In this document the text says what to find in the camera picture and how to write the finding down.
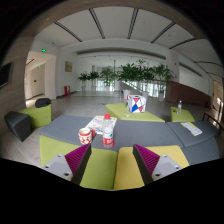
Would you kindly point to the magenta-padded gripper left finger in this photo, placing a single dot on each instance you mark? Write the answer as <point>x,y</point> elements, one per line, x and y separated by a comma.
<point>71,163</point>

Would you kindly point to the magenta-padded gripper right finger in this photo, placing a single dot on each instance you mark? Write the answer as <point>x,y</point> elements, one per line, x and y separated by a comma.
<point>153,163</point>

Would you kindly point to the clear red-capped water bottle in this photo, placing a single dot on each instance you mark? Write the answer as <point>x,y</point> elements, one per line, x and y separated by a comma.
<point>107,133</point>

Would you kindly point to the small clear water bottle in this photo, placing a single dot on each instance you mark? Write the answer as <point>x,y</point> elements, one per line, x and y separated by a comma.
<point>179,107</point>

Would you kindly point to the lime green seat block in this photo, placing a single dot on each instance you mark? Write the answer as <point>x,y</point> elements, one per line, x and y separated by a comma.
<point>100,166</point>

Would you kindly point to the red and white patterned cup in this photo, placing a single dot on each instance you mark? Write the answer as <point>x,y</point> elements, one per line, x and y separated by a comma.
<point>85,136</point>

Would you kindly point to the white illustrated magazine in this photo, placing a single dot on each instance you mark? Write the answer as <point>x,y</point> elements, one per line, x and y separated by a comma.
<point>96,124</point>

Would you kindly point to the yellow and white booklet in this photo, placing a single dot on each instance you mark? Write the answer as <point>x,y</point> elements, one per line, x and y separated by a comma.
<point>191,128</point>

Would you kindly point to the small lime green ottoman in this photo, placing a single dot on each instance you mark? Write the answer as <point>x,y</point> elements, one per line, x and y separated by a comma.
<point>183,117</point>

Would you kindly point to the lime green armchair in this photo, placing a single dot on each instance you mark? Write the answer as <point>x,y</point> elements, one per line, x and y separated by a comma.
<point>36,116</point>

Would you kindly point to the white red blue geometric box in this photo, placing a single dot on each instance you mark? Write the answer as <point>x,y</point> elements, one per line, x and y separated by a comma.
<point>136,104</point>

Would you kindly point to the wide lime green ottoman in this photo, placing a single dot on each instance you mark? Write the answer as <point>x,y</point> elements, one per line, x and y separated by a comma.
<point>116,113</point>

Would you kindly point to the black backpack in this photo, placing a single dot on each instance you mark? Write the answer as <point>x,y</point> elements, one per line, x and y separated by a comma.
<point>43,102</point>

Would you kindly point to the red fire cabinet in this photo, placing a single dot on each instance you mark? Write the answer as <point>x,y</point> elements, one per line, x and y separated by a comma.
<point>67,90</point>

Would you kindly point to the wooden bench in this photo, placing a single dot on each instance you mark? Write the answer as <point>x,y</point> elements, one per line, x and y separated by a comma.
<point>213,117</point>

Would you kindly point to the group of green potted plants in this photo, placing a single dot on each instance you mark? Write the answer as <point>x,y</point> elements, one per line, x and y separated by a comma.
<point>133,73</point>

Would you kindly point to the green exit sign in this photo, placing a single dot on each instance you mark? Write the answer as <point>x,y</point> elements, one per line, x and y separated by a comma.
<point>43,50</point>

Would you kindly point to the framed wall picture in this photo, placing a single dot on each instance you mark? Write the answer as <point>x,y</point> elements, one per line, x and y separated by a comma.
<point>68,66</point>

